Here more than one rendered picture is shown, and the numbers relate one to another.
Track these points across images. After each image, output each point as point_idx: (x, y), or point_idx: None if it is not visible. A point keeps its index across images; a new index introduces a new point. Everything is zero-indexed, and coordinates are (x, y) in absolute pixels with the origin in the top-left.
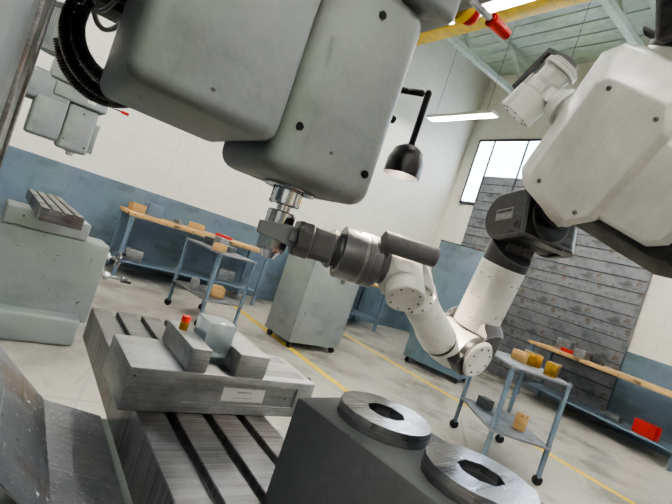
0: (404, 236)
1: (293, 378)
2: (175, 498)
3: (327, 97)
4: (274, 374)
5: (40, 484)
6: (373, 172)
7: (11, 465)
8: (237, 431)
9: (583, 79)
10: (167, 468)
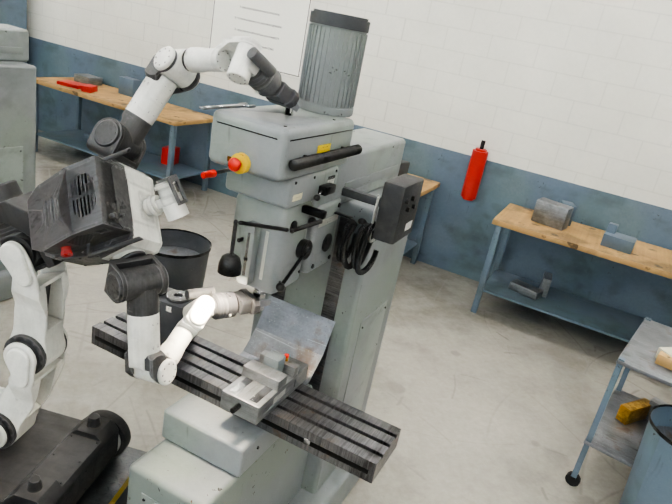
0: (204, 287)
1: (233, 386)
2: (224, 348)
3: None
4: (242, 383)
5: (259, 352)
6: None
7: (261, 339)
8: (234, 379)
9: (154, 192)
10: (235, 354)
